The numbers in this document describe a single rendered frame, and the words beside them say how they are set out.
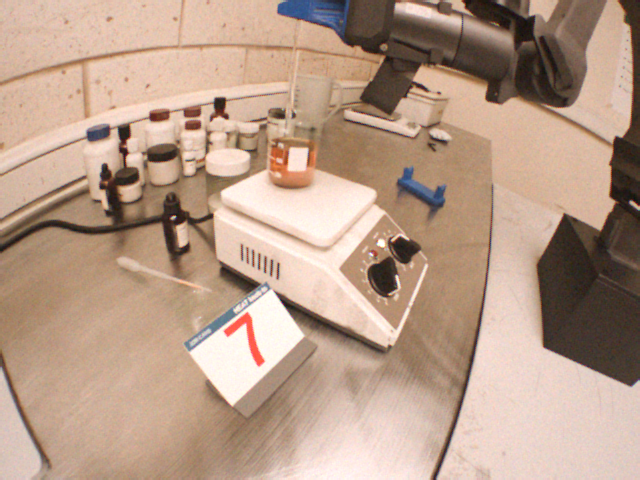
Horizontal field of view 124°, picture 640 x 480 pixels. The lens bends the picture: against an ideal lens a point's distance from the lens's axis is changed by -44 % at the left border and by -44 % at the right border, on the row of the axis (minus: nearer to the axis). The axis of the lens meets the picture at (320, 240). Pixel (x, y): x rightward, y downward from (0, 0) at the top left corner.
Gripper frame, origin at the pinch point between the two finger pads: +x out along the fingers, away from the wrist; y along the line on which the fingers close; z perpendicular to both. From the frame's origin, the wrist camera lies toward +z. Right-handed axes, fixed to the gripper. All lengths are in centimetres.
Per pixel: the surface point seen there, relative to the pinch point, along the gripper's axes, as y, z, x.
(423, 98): 99, 14, -26
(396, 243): -3.2, 20.0, -11.4
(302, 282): -9.4, 21.9, -3.7
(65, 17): 5.0, -5.6, 45.2
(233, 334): -15.7, 23.0, 0.1
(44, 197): -4, 25, 44
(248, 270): -7.6, 23.9, 2.0
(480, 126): 125, 22, -62
